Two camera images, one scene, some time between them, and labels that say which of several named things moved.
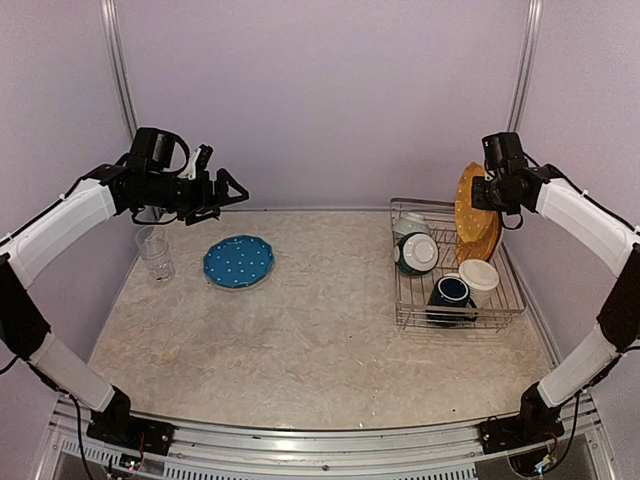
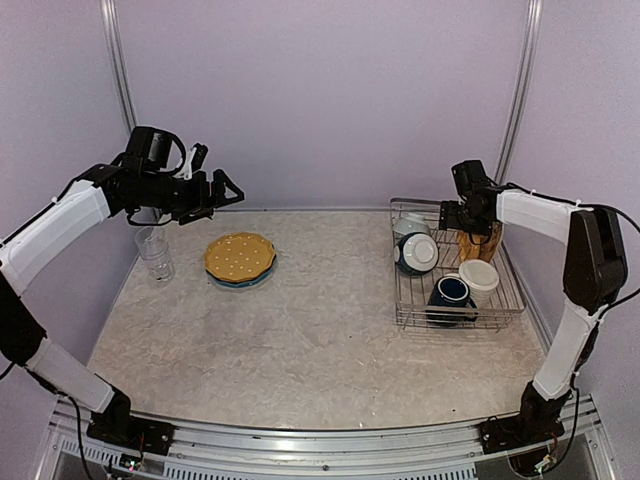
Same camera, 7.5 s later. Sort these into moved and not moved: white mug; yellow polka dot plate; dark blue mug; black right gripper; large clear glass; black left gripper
Moved: black right gripper; yellow polka dot plate
Not moved: large clear glass; white mug; dark blue mug; black left gripper
